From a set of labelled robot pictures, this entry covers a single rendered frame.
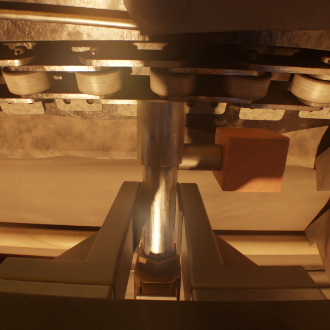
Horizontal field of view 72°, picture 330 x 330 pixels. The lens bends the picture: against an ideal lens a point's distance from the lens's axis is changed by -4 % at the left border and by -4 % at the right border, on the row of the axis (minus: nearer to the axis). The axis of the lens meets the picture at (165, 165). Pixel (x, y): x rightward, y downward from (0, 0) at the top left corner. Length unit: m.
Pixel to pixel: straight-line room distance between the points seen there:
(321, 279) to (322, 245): 0.28
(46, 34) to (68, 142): 0.13
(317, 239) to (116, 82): 0.38
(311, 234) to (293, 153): 0.18
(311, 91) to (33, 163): 0.32
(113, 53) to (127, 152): 0.12
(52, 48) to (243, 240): 0.38
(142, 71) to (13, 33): 0.11
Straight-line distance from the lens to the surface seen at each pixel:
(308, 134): 0.33
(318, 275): 0.69
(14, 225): 0.49
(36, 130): 0.32
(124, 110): 0.25
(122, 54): 0.21
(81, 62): 0.21
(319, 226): 0.44
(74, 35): 0.22
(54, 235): 0.44
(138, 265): 0.17
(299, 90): 0.24
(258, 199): 0.37
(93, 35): 0.22
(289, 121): 0.31
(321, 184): 0.33
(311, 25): 0.20
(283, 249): 0.45
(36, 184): 0.38
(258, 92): 0.21
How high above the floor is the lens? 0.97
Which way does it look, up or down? 48 degrees down
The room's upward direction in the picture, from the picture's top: 179 degrees counter-clockwise
